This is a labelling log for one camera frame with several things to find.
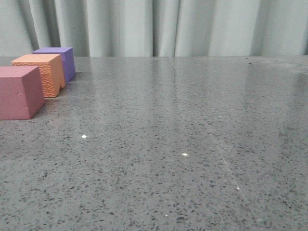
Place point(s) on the red foam cube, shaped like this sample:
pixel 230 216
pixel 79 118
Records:
pixel 21 92

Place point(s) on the orange foam cube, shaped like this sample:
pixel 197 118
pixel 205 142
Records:
pixel 50 68

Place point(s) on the grey-green curtain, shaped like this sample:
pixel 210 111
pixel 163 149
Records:
pixel 155 27

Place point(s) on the purple foam cube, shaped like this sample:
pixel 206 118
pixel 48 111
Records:
pixel 67 57

